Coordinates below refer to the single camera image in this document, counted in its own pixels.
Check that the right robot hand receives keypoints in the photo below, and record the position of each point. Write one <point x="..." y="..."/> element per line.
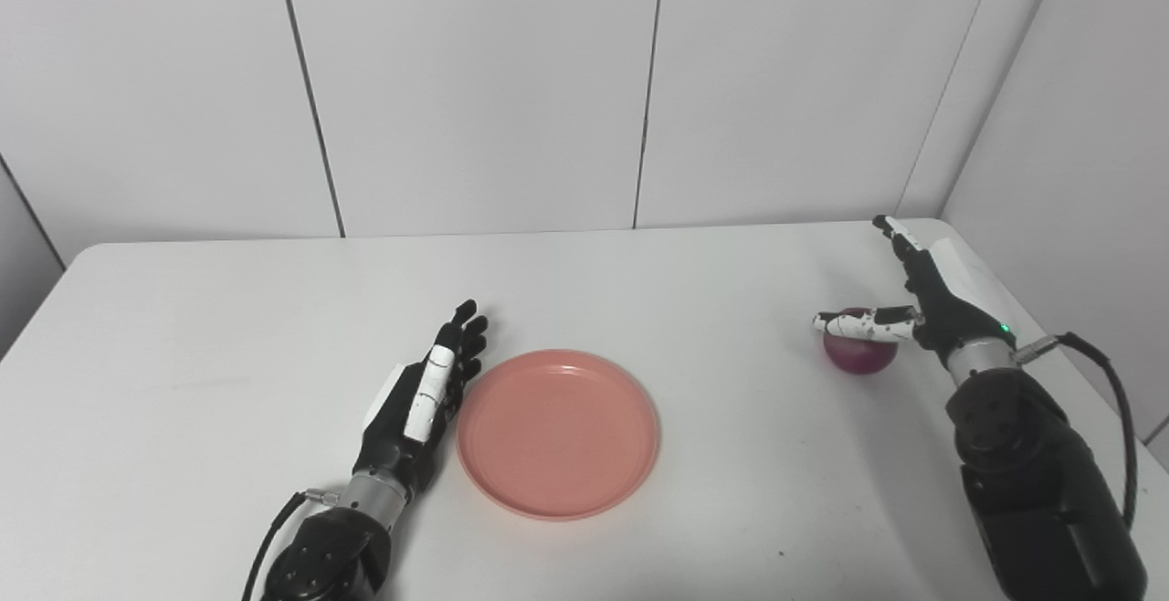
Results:
<point x="922" y="309"/>

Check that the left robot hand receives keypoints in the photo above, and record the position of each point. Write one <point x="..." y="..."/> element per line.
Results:
<point x="422" y="405"/>

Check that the red onion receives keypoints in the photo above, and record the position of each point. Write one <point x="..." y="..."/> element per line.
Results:
<point x="863" y="356"/>

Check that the pink plate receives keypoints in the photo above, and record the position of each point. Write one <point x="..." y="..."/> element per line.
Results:
<point x="558" y="434"/>

